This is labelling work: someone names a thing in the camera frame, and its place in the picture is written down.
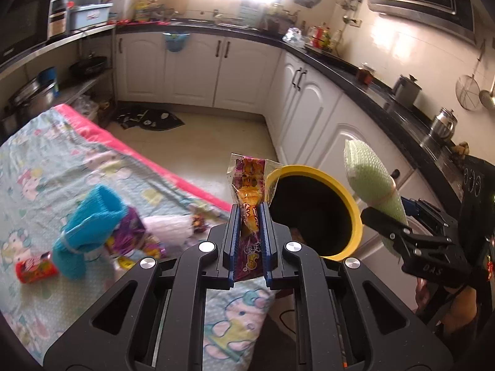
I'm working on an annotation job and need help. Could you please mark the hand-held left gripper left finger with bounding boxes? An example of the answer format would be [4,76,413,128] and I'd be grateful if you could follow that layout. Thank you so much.
[42,204,241,371]

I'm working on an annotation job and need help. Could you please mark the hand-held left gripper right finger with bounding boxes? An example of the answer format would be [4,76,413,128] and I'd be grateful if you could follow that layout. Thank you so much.
[259,203,453,371]

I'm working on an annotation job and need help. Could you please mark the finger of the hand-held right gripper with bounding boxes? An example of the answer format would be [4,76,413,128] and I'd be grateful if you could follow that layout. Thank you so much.
[361,207,454,263]
[401,197,458,237]

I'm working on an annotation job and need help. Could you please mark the yellow purple snack packet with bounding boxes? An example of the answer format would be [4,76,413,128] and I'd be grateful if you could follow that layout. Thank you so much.
[231,154,280,282]

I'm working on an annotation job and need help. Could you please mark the yellow rimmed black bin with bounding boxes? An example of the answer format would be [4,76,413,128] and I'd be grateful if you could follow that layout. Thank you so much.
[265,165,364,262]

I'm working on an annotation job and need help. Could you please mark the red can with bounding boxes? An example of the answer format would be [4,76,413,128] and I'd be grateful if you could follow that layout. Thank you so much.
[15,252,60,285]

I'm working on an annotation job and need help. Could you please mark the person's right hand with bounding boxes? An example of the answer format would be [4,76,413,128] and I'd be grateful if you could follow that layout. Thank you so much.
[415,280,481,335]

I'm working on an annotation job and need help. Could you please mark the small colourful wrapper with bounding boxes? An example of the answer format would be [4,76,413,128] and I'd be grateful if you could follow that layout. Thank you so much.
[191,210,210,236]

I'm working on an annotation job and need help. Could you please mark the steel kettle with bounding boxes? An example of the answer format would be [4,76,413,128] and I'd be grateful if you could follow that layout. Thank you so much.
[429,108,459,142]

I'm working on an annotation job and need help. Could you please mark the steel lidded pot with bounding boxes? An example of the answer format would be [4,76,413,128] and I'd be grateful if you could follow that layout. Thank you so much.
[392,74,422,105]

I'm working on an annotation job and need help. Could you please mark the steel ladle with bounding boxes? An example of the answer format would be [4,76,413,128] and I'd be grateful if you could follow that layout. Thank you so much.
[480,73,495,109]

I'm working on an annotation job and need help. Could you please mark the brown glass jar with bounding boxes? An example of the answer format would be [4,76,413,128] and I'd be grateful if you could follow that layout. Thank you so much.
[358,63,376,85]

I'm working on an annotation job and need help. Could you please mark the blue knitted sock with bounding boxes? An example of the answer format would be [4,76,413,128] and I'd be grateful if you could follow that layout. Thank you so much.
[52,185,128,279]

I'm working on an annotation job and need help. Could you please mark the dark floor mat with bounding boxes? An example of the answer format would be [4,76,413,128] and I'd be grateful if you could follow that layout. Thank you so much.
[112,104,186,132]

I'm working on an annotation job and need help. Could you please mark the white kitchen cabinets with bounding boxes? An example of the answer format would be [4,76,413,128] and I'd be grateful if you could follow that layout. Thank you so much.
[115,31,461,225]

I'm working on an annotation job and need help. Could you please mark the group of condiment bottles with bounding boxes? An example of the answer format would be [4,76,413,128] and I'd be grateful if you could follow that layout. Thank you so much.
[307,23,343,51]

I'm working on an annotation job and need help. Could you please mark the printed cartoon cat blanket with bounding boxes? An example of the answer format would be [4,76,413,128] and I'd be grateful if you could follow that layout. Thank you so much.
[0,104,278,368]

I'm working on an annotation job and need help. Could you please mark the clear plastic bag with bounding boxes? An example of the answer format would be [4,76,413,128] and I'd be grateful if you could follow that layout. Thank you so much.
[283,27,306,48]

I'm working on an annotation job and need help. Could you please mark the blue hanging basket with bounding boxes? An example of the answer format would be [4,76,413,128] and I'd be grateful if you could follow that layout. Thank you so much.
[162,32,191,53]

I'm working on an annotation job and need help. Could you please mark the black frying pan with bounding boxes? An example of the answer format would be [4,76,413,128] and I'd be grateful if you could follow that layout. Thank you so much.
[70,56,108,77]

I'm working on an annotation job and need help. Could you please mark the steel cooking pot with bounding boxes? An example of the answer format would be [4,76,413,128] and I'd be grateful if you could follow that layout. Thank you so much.
[8,77,57,125]

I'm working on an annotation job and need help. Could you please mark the metal shelf rack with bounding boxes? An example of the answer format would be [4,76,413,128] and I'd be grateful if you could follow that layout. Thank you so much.
[0,23,117,132]

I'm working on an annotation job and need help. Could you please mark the blue plastic box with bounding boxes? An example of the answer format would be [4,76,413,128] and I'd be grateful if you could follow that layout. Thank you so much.
[67,3,114,32]

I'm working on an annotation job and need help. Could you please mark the dark bottle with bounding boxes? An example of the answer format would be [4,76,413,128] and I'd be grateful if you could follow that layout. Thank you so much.
[48,0,71,41]

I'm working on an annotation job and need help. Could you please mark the black microwave oven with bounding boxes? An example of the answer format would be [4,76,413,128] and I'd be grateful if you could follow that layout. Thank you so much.
[0,0,53,63]

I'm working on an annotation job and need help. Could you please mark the wire mesh strainer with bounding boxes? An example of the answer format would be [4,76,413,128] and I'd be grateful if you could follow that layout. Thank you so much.
[456,41,486,111]

